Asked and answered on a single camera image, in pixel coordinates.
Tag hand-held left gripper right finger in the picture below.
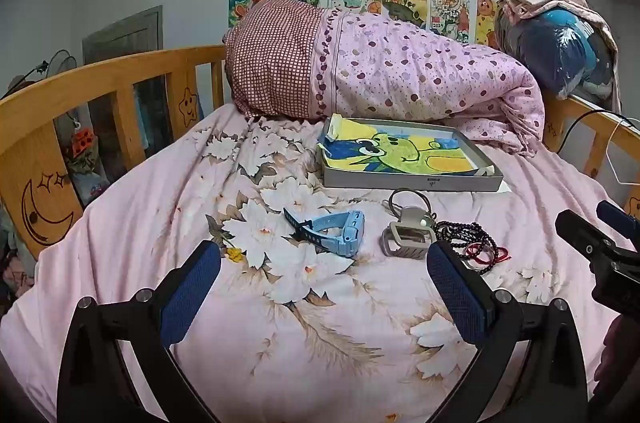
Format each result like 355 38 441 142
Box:
426 240 588 423

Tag plastic bag with blue plush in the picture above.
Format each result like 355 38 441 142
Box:
502 5 621 101

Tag black cable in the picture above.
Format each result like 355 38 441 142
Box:
555 108 613 154

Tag cartoon frog drawing paper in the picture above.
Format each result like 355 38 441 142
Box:
320 115 481 176

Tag pink floral bed sheet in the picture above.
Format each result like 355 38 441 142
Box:
0 103 631 423

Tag orange hanging toy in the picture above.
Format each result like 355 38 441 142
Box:
70 128 96 158

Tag red hair tie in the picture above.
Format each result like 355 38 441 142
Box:
462 244 512 274

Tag black bead bracelet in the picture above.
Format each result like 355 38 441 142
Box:
432 220 501 275

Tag grey door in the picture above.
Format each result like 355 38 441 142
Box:
81 5 173 154

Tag light blue wrist watch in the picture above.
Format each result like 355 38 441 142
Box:
283 208 366 260

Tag patterned cloth bag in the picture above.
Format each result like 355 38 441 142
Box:
65 153 111 208

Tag blue bag under cloth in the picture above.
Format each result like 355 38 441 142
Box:
495 0 623 114

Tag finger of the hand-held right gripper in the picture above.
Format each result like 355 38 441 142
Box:
555 209 618 266
596 200 640 240

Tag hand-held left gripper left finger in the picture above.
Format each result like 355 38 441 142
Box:
56 239 222 423

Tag grey shallow box tray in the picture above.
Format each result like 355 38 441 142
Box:
320 113 505 194

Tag metal key ring with charm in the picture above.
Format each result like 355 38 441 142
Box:
385 188 432 224

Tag pile of clothes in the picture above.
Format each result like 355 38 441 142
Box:
0 208 36 304

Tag white clothes hanger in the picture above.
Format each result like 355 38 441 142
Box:
607 115 640 186

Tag rolled pink dotted quilt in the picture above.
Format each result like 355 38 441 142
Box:
222 0 546 154

